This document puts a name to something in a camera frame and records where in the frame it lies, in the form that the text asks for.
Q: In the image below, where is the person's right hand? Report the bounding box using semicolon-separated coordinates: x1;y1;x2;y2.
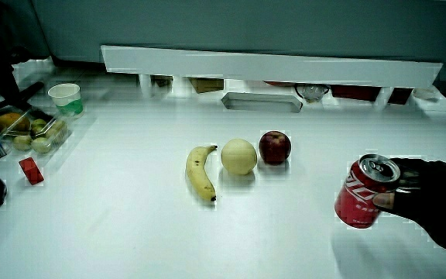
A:
372;157;446;253

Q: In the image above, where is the red cola can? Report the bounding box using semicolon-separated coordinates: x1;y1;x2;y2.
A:
334;153;402;229

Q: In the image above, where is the dark red box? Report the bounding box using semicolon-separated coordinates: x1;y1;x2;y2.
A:
387;88;413;105
330;84;382;102

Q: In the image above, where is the clear glass cup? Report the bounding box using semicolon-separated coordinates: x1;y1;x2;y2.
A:
294;83;331;104

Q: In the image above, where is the red apple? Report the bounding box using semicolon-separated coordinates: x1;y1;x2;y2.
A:
258;130;293;165

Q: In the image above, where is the white rectangular tray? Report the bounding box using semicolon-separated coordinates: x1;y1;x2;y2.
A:
221;91;304;114

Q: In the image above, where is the pale yellow pear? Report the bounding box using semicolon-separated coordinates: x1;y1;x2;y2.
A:
220;138;259;176

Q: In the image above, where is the white desk shelf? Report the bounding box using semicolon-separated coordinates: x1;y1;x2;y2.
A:
100;44;444;108

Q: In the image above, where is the yellow banana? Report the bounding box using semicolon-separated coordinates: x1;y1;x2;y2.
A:
185;144;219;202

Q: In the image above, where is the brown cardboard box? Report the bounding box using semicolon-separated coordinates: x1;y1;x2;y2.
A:
188;77;225;95

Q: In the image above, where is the small brown box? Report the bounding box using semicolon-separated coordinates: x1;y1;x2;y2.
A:
151;75;173;88

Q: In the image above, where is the clear plastic fruit container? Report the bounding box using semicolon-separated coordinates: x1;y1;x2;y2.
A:
0;110;73;156

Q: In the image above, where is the white green paper cup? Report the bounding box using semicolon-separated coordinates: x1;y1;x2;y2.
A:
47;82;84;119

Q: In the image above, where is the green fruit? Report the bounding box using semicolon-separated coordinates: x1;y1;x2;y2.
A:
31;136;53;154
30;118;49;136
12;134;33;152
44;119;69;140

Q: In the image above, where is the red block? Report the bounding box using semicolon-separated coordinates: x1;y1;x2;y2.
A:
18;157;46;186

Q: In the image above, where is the orange fruit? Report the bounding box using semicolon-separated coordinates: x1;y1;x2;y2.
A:
0;112;32;135

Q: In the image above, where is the black stand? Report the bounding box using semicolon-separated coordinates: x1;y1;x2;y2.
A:
0;2;50;113

